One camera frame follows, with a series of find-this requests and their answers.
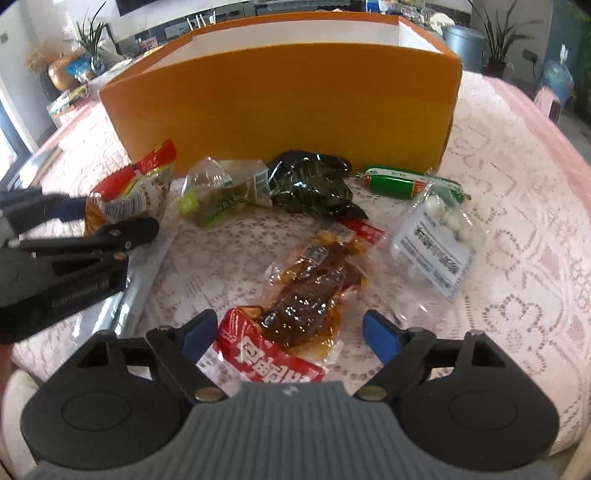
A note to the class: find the potted plant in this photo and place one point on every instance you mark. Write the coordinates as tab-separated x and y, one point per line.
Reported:
502	31
89	33

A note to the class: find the orange cardboard box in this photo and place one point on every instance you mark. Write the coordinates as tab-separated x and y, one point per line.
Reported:
373	89

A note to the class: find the blue water bottle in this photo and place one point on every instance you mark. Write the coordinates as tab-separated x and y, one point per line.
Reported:
557	77

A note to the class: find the red brown meat snack packet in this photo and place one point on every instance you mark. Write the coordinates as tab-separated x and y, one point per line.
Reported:
292	333

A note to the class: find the clear green pickle packet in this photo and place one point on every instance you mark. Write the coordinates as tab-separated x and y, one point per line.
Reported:
216	188

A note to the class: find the white candy clear packet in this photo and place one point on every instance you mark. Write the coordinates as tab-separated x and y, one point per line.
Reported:
437	241

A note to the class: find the grey blue trash bin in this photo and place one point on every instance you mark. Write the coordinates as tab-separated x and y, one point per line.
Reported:
469	44

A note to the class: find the silver foil bag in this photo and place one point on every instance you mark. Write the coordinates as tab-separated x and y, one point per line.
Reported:
120	312

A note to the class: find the potted plant right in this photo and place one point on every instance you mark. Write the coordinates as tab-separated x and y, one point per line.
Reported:
502	31

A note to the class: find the pink small heater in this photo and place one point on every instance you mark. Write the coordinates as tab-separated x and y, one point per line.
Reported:
548	103

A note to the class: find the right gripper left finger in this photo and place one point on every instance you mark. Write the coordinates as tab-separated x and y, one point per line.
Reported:
177	352

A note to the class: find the green sausage stick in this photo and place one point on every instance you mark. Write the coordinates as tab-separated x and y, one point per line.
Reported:
405	184

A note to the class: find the dark green snack packet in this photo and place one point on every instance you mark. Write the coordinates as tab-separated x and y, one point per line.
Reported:
312	183

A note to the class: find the potted plant left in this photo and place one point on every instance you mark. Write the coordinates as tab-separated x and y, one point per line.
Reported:
89	33

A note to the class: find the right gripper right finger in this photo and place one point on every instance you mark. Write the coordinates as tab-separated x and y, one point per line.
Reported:
403	353

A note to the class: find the red yellow snack packet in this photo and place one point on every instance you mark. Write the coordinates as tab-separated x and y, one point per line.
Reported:
135	190

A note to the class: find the orange brown vase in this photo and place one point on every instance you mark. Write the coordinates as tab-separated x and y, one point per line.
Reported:
60	77

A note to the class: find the pink lace tablecloth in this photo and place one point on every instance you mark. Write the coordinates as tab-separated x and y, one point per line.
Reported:
527	218

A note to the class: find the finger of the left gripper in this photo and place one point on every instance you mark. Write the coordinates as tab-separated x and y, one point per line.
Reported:
25	209
122	236

